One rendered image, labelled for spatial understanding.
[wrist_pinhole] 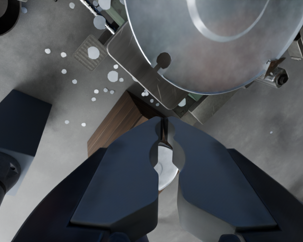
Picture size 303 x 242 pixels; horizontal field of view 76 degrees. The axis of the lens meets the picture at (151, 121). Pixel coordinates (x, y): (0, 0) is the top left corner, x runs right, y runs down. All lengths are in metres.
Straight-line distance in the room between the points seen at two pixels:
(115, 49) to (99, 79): 0.82
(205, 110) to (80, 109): 0.77
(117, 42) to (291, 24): 0.28
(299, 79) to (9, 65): 1.86
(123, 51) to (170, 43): 0.06
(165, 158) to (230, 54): 0.66
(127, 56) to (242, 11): 0.17
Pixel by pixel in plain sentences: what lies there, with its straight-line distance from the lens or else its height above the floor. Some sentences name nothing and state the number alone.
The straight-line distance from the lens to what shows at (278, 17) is 0.38.
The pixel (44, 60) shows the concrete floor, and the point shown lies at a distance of 1.07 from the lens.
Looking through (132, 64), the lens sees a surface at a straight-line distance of 0.27.
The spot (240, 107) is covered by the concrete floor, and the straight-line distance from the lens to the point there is 1.56.
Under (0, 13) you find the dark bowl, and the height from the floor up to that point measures 0.00.
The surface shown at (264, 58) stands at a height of 0.78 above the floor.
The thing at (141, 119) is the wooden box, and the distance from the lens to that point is 0.81.
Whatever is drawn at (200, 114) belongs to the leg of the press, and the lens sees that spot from 0.53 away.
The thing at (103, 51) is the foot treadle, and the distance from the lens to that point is 0.89.
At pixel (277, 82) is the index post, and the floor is 0.80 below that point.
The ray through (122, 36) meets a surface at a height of 0.78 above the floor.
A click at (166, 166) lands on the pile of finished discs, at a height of 0.39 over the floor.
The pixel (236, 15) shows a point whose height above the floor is 0.79.
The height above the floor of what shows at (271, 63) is 0.79.
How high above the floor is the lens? 1.04
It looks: 57 degrees down
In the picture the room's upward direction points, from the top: 146 degrees clockwise
